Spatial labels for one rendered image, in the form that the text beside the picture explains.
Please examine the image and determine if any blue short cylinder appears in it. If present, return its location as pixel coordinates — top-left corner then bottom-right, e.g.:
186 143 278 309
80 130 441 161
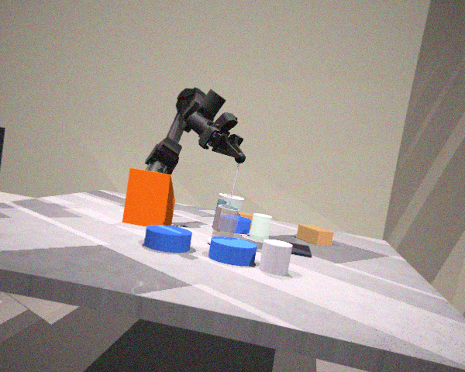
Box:
144 225 192 253
236 216 251 234
208 236 257 266

